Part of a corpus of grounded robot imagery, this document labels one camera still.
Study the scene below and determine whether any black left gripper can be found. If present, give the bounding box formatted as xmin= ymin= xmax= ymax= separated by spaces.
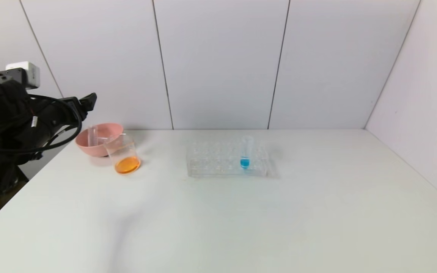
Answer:
xmin=38 ymin=93 xmax=97 ymax=135

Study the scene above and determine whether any clear glass beaker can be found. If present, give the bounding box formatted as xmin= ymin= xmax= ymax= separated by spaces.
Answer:
xmin=103 ymin=133 xmax=141 ymax=175

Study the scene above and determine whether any clear acrylic test tube rack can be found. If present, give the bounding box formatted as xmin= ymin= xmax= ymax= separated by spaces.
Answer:
xmin=186 ymin=140 xmax=270 ymax=177

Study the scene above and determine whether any blue pigment test tube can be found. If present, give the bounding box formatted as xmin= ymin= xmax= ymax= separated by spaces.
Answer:
xmin=240 ymin=135 xmax=254 ymax=169

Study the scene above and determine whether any pink plastic bowl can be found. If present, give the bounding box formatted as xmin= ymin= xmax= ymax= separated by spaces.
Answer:
xmin=75 ymin=122 xmax=124 ymax=157

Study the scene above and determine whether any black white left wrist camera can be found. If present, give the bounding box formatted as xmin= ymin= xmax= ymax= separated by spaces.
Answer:
xmin=0 ymin=62 xmax=40 ymax=126

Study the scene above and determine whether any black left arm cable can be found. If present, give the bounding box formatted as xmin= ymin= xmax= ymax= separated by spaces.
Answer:
xmin=0 ymin=95 xmax=83 ymax=154

